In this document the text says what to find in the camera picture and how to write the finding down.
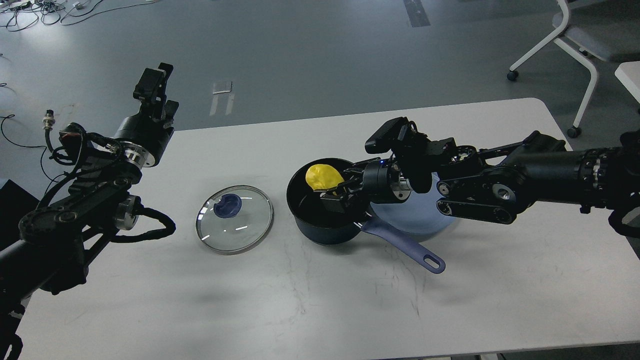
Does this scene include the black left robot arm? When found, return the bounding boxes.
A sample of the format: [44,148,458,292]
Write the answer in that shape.
[1,63,179,360]

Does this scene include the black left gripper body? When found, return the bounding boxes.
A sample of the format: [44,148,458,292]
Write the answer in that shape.
[114,103,175,167]

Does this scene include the white chair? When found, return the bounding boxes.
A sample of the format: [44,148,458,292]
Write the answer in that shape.
[506,0,640,139]

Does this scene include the blue plate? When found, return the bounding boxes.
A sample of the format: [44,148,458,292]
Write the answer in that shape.
[370,173,455,236]

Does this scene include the glass lid with blue knob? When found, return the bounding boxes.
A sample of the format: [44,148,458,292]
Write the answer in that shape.
[195,185,275,256]

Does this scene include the black box at left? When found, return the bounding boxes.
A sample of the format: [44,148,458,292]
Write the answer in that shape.
[0,178,39,251]

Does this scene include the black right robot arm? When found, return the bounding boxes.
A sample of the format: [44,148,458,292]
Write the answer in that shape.
[305,117,639,239]

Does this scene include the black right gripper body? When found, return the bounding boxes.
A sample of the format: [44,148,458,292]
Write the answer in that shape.
[350,157,412,204]

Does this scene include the cables and power strip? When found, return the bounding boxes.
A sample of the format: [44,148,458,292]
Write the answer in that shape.
[0,0,163,34]

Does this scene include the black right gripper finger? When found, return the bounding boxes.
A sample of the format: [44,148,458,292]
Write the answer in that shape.
[339,161,370,183]
[320,182,368,215]

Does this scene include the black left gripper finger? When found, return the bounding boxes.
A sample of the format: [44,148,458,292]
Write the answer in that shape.
[162,100,179,132]
[133,63,174,106]

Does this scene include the black floor cable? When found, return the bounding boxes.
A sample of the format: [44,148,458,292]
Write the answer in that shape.
[0,115,48,150]

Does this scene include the dark blue saucepan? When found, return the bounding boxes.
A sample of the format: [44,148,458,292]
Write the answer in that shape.
[286,158,446,274]

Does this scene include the white table corner at right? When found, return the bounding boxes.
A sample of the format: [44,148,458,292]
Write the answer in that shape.
[614,60,640,103]

